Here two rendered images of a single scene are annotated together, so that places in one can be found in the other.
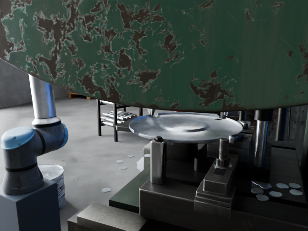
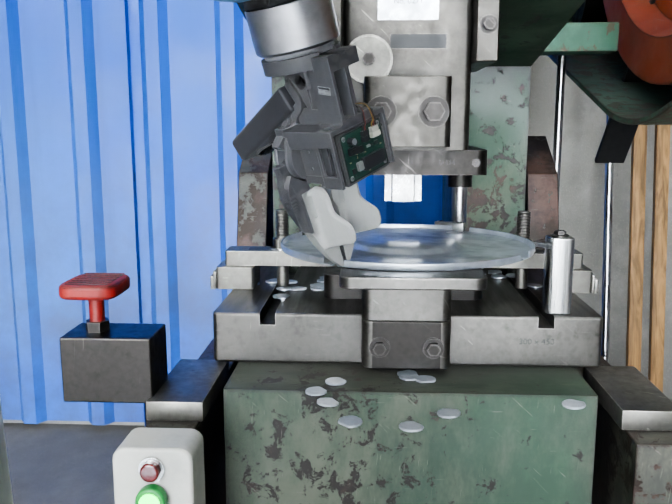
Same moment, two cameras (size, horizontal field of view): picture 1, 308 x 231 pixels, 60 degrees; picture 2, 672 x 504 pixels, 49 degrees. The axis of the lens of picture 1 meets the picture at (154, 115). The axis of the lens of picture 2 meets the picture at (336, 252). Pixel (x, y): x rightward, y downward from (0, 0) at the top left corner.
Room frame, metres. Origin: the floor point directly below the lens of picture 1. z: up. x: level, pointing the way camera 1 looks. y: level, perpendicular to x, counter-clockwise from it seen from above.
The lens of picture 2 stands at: (1.06, 0.68, 0.92)
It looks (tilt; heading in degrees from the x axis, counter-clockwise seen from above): 10 degrees down; 249
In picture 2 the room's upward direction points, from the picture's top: straight up
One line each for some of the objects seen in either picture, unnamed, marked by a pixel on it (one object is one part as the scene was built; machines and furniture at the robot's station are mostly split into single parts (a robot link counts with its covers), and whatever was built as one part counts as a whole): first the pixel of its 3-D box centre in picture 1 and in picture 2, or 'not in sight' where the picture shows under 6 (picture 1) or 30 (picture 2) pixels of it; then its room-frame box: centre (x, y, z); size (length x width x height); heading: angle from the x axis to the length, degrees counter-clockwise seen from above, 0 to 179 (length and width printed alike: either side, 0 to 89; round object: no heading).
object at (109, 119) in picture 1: (119, 97); not in sight; (3.20, 0.42, 0.47); 0.46 x 0.43 x 0.95; 46
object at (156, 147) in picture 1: (158, 159); (558, 271); (0.52, -0.01, 0.75); 0.03 x 0.03 x 0.10; 66
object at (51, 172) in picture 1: (39, 173); not in sight; (1.58, 0.73, 0.23); 0.29 x 0.29 x 0.01
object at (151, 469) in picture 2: not in sight; (150, 471); (0.99, 0.03, 0.61); 0.02 x 0.01 x 0.02; 156
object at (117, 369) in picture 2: not in sight; (119, 407); (1.00, -0.11, 0.62); 0.10 x 0.06 x 0.20; 156
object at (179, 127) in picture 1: (184, 124); (405, 243); (0.68, -0.08, 0.78); 0.29 x 0.29 x 0.01
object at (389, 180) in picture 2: (232, 107); (402, 186); (0.63, -0.19, 0.84); 0.05 x 0.03 x 0.04; 156
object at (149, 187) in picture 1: (232, 172); (400, 308); (0.62, -0.20, 0.68); 0.45 x 0.30 x 0.06; 156
